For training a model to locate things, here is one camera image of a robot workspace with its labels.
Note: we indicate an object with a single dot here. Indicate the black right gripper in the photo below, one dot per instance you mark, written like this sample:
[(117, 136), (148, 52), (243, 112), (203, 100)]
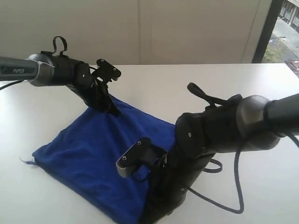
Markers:
[(180, 168)]

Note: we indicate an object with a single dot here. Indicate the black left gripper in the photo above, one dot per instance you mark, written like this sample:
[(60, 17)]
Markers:
[(92, 91)]

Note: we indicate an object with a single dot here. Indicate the blue microfibre cloth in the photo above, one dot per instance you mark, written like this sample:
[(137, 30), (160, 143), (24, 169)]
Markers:
[(83, 157)]

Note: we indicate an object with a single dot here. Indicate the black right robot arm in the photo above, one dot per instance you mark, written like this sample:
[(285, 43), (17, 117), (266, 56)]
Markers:
[(243, 124)]

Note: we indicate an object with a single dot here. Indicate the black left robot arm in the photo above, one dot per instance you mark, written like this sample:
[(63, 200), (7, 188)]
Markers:
[(44, 69)]

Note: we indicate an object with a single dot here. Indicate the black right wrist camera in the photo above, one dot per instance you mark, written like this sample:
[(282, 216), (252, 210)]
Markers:
[(141, 153)]

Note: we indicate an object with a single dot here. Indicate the black window frame post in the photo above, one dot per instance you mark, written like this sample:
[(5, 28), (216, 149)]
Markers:
[(267, 30)]

